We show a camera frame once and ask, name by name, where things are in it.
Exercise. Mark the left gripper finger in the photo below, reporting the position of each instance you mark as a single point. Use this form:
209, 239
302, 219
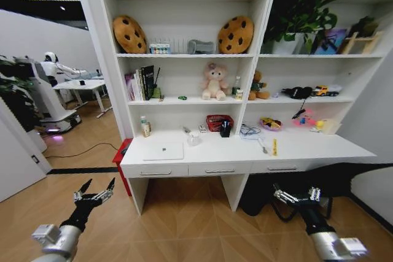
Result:
108, 191
82, 191

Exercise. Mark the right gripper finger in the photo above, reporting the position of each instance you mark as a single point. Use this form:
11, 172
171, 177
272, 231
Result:
314, 194
284, 195

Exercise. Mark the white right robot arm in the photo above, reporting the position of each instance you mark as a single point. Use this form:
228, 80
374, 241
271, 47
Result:
333, 245

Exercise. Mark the red cabinet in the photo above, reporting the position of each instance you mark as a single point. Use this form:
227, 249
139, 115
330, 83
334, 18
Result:
124, 176

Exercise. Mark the yellow ruler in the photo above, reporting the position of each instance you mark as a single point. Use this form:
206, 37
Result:
275, 148

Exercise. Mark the white laptop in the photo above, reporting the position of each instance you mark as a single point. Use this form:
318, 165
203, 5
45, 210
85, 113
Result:
164, 151

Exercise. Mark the yellow ball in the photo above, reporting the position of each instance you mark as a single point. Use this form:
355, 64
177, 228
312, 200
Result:
320, 123

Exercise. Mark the beige drink cup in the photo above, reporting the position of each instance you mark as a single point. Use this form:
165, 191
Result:
146, 130

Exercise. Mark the purple snack bowl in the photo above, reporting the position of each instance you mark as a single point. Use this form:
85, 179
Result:
270, 124

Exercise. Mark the pink plastic toy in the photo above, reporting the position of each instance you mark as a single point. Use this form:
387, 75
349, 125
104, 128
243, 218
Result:
304, 121

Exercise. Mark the clear bottle green cap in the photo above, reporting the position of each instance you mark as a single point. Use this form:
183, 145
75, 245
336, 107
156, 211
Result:
142, 120

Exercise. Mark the black pen cup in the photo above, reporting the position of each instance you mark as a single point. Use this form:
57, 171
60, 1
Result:
225, 130

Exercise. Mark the white desk shelf unit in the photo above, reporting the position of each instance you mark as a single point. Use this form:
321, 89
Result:
247, 111

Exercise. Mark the white wheeled machine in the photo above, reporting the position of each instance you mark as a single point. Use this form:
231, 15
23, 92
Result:
50, 102

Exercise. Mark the clear glass cup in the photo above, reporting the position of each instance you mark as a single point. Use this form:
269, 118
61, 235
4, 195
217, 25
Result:
194, 140

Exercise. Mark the red plastic basket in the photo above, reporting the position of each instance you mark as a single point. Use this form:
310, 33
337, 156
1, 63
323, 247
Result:
215, 121

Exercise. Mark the yellow toy truck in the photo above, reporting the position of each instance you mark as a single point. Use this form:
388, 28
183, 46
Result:
324, 90

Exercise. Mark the pink book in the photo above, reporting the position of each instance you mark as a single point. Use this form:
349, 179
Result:
129, 87

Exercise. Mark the white table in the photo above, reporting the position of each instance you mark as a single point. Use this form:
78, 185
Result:
80, 84

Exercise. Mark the white books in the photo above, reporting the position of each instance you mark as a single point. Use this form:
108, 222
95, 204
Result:
139, 85

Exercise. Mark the green reed diffuser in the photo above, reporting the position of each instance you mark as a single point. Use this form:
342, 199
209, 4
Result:
157, 92

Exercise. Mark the small labelled jar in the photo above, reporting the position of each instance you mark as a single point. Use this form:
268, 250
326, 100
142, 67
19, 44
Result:
239, 94

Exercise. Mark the brown teddy bear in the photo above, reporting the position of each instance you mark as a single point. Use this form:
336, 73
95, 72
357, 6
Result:
258, 87

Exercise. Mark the large leafy plant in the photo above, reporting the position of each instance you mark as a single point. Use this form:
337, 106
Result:
15, 99

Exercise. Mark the black book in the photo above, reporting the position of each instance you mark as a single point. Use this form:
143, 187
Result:
149, 82

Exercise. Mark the small green toy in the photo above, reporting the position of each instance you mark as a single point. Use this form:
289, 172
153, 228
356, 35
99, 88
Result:
182, 98

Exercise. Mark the green drink bottle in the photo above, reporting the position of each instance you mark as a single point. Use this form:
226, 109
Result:
236, 83

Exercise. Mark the white humanoid robot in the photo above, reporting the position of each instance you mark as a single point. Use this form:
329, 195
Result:
52, 67

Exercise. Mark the pink plush doll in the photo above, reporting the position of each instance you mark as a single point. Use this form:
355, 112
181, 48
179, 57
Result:
214, 82

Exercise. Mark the box of small bottles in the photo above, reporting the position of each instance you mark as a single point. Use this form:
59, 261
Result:
159, 49

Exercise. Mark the purple picture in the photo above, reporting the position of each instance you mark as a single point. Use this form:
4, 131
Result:
333, 41

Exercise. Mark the wooden stand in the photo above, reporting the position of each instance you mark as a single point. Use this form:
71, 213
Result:
362, 42

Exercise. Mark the chocolate chip cookie pillow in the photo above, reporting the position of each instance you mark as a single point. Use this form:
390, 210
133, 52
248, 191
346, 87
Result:
235, 34
129, 33

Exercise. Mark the white ridged rack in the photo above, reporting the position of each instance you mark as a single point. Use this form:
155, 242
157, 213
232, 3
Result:
179, 45

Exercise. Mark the grey cushion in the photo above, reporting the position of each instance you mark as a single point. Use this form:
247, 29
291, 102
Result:
201, 46

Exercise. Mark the small dark plant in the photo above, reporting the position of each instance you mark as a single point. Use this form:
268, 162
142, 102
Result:
365, 25

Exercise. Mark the green potted plant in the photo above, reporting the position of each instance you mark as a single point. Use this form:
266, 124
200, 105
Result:
302, 18

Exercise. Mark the wall socket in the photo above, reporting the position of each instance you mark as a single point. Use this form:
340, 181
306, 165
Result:
35, 159

